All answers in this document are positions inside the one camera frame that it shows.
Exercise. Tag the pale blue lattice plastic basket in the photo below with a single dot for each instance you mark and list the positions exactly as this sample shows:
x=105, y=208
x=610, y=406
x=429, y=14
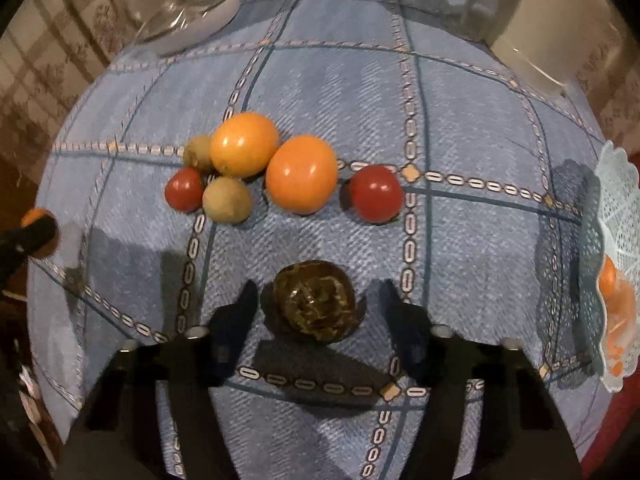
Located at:
x=620, y=200

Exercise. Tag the dark avocado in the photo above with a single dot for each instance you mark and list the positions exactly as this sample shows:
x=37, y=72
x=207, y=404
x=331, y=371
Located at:
x=314, y=305

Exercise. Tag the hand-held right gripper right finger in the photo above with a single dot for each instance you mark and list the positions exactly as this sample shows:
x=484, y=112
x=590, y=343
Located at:
x=400, y=335

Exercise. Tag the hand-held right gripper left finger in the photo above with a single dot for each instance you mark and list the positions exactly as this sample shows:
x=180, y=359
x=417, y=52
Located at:
x=237, y=330

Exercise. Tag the clear glass jar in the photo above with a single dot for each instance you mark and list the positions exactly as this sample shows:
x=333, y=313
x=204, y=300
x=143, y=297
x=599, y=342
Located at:
x=200, y=15

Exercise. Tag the clear plastic bag of carrots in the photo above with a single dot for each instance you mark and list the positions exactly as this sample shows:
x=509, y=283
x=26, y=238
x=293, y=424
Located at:
x=626, y=320

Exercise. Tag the beige patterned cloth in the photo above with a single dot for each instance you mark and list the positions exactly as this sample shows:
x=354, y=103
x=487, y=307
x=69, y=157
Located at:
x=60, y=60

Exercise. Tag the red sofa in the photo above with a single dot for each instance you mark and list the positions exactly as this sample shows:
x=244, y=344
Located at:
x=616, y=442

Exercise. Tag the brown kiwi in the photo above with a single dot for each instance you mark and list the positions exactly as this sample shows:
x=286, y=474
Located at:
x=199, y=152
x=226, y=199

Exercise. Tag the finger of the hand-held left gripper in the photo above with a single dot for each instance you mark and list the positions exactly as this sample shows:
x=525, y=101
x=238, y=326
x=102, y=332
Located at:
x=35, y=235

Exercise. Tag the red tomato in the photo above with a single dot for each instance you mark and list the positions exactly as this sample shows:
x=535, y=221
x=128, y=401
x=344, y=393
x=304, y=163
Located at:
x=376, y=194
x=184, y=189

